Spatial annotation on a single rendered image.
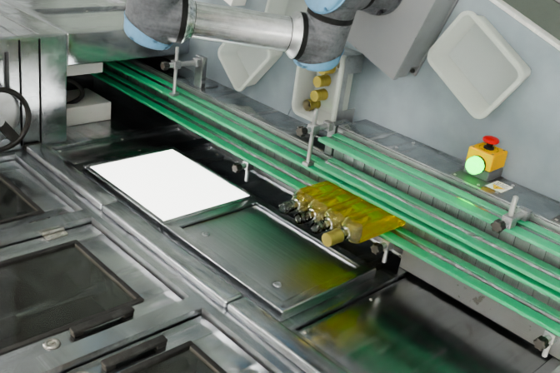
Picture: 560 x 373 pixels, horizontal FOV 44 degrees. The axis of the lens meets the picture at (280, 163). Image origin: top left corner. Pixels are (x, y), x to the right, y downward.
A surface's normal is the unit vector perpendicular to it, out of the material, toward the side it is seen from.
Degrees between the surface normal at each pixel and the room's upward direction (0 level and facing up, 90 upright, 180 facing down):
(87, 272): 90
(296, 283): 90
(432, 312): 90
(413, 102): 0
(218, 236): 90
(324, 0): 7
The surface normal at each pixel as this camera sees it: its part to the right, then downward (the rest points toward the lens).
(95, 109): 0.68, 0.37
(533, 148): -0.72, 0.19
